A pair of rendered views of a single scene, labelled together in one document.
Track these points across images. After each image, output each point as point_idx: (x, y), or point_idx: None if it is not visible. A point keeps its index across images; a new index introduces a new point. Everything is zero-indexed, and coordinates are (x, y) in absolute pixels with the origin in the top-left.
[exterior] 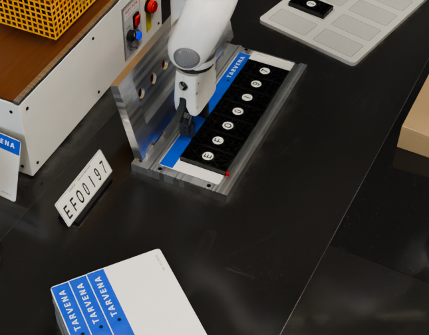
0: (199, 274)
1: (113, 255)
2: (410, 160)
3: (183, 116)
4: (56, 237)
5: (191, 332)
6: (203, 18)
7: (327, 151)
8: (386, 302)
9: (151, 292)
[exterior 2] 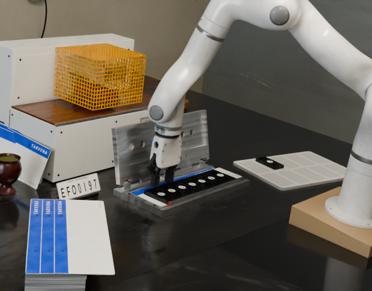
0: (126, 236)
1: None
2: (294, 230)
3: None
4: None
5: (99, 228)
6: (169, 87)
7: (241, 215)
8: (237, 272)
9: (87, 212)
